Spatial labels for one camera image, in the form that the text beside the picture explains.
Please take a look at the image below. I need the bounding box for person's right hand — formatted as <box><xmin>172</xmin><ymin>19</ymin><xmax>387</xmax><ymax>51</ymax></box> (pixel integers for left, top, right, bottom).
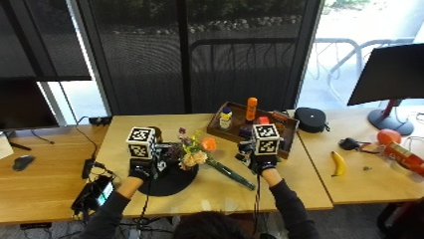
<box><xmin>234</xmin><ymin>140</ymin><xmax>281</xmax><ymax>175</ymax></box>

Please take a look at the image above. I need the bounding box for person's left hand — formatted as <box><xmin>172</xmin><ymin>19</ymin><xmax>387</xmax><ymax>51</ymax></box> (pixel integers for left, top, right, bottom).
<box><xmin>128</xmin><ymin>142</ymin><xmax>178</xmax><ymax>183</ymax></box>

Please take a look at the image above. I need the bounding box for white marker cube left glove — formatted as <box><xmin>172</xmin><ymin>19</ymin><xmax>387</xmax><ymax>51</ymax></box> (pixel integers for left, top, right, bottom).
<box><xmin>125</xmin><ymin>125</ymin><xmax>158</xmax><ymax>160</ymax></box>

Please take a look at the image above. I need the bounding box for white marker cube glove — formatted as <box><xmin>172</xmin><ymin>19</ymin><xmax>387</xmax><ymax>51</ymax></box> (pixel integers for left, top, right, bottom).
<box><xmin>250</xmin><ymin>122</ymin><xmax>282</xmax><ymax>157</ymax></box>
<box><xmin>125</xmin><ymin>125</ymin><xmax>158</xmax><ymax>160</ymax></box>

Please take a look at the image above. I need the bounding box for white marker cube right glove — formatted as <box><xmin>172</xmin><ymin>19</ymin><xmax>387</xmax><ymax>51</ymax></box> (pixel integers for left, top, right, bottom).
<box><xmin>250</xmin><ymin>122</ymin><xmax>282</xmax><ymax>157</ymax></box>

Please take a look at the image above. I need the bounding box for flower bouquet with green stems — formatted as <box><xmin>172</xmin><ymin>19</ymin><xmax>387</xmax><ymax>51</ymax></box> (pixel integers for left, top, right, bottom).
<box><xmin>170</xmin><ymin>126</ymin><xmax>257</xmax><ymax>191</ymax></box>

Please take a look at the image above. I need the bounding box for black round mat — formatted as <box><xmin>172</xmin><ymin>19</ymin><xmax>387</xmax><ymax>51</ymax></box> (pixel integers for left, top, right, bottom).
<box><xmin>137</xmin><ymin>158</ymin><xmax>201</xmax><ymax>197</ymax></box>

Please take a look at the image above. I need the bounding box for white bottle with blue cap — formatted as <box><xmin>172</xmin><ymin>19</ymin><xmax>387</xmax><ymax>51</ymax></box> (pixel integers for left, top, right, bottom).
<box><xmin>218</xmin><ymin>107</ymin><xmax>234</xmax><ymax>131</ymax></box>

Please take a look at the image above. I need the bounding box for dark wooden tray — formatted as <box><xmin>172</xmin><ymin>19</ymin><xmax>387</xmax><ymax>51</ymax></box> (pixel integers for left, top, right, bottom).
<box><xmin>206</xmin><ymin>101</ymin><xmax>301</xmax><ymax>160</ymax></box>

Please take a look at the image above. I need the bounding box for tall orange bottle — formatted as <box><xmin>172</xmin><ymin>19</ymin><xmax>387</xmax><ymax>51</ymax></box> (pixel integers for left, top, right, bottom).
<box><xmin>245</xmin><ymin>97</ymin><xmax>258</xmax><ymax>122</ymax></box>

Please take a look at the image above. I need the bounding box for brown snack packet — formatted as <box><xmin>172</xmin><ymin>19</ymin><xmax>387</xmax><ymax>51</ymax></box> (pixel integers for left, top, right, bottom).
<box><xmin>270</xmin><ymin>111</ymin><xmax>290</xmax><ymax>126</ymax></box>

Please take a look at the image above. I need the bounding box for black power adapter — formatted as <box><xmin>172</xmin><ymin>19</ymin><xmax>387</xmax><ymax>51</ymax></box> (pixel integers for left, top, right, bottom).
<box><xmin>81</xmin><ymin>157</ymin><xmax>96</xmax><ymax>180</ymax></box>

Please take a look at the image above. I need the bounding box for black desk clamp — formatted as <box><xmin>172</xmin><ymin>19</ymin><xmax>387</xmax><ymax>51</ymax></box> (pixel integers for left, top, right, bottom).
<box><xmin>88</xmin><ymin>116</ymin><xmax>114</xmax><ymax>126</ymax></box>

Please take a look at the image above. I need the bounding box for black oval pouch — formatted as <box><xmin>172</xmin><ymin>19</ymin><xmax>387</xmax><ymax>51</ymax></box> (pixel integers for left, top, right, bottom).
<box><xmin>293</xmin><ymin>107</ymin><xmax>331</xmax><ymax>134</ymax></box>

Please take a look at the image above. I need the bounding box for smartphone in black holder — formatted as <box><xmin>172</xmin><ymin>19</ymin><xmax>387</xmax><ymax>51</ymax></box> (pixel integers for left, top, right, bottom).
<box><xmin>71</xmin><ymin>174</ymin><xmax>117</xmax><ymax>217</ymax></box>

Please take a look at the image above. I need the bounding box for yellow banana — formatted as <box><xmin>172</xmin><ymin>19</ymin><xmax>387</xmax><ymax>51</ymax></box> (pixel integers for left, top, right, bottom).
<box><xmin>330</xmin><ymin>150</ymin><xmax>347</xmax><ymax>178</ymax></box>

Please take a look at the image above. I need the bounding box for dark grey computer mouse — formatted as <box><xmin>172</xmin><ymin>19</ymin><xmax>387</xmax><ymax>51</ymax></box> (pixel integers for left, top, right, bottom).
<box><xmin>12</xmin><ymin>154</ymin><xmax>37</xmax><ymax>172</ymax></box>

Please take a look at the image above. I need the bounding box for black pen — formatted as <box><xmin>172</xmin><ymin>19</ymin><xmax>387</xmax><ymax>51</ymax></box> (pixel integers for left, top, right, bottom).
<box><xmin>8</xmin><ymin>141</ymin><xmax>33</xmax><ymax>151</ymax></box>

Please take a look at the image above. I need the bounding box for orange round fruit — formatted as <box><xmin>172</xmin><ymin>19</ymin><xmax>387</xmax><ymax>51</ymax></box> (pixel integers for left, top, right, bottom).
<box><xmin>376</xmin><ymin>128</ymin><xmax>403</xmax><ymax>146</ymax></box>

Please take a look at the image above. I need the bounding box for grey and red monitor stand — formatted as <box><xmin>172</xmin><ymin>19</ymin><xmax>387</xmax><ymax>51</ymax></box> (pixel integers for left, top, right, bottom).
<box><xmin>367</xmin><ymin>99</ymin><xmax>416</xmax><ymax>136</ymax></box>

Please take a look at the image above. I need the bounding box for black monitor with thin bezel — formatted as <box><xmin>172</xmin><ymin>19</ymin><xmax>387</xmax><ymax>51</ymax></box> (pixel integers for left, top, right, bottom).
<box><xmin>0</xmin><ymin>77</ymin><xmax>61</xmax><ymax>132</ymax></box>

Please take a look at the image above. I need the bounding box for white paper sheet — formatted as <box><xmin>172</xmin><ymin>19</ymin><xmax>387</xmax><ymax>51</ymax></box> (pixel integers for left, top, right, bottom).
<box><xmin>0</xmin><ymin>130</ymin><xmax>16</xmax><ymax>161</ymax></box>

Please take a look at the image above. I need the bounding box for metal bicycle rack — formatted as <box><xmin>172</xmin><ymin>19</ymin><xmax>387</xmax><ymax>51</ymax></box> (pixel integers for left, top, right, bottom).
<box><xmin>306</xmin><ymin>37</ymin><xmax>418</xmax><ymax>105</ymax></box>

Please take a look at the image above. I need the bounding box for large black monitor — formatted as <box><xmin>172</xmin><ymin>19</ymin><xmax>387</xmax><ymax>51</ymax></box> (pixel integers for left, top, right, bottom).
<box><xmin>346</xmin><ymin>42</ymin><xmax>424</xmax><ymax>107</ymax></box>

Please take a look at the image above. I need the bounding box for black bag with red stripe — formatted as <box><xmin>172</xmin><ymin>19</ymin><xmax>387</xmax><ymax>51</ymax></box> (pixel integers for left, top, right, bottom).
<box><xmin>376</xmin><ymin>196</ymin><xmax>424</xmax><ymax>239</ymax></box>

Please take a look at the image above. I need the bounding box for black left glove cable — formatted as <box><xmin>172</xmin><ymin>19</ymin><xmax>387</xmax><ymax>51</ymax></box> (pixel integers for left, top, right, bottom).
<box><xmin>137</xmin><ymin>178</ymin><xmax>154</xmax><ymax>230</ymax></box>

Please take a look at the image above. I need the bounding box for black glove cable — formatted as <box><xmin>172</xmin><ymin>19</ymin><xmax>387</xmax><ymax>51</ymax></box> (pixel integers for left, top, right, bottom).
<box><xmin>250</xmin><ymin>172</ymin><xmax>262</xmax><ymax>235</ymax></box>
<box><xmin>137</xmin><ymin>178</ymin><xmax>154</xmax><ymax>230</ymax></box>

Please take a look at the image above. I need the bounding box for black right glove cable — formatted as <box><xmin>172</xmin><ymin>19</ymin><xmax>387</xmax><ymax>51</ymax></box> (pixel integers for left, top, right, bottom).
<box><xmin>250</xmin><ymin>172</ymin><xmax>262</xmax><ymax>235</ymax></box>

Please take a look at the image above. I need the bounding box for black power cable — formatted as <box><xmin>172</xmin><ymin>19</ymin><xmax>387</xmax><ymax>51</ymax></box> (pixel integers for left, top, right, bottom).
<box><xmin>73</xmin><ymin>116</ymin><xmax>100</xmax><ymax>161</ymax></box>

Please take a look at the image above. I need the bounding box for small black gadget with strap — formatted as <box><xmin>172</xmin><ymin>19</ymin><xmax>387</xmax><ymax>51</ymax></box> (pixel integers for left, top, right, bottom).
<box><xmin>338</xmin><ymin>136</ymin><xmax>382</xmax><ymax>154</ymax></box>

